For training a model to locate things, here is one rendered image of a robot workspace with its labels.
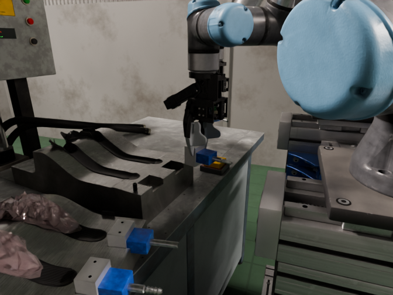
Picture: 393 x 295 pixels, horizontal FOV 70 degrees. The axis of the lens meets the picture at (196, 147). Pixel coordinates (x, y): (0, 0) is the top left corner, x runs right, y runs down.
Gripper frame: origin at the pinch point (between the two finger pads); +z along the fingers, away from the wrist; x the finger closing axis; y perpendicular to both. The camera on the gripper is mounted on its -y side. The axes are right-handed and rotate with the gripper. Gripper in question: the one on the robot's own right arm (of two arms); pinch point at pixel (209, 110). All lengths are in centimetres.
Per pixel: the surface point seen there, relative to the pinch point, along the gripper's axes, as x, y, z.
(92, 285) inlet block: -67, 51, 7
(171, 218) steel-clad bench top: -43, 35, 15
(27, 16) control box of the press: -50, -61, -37
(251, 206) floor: 77, -37, 95
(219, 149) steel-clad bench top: -0.3, 7.0, 15.0
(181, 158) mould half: -30.5, 22.8, 6.0
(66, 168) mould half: -60, 12, 5
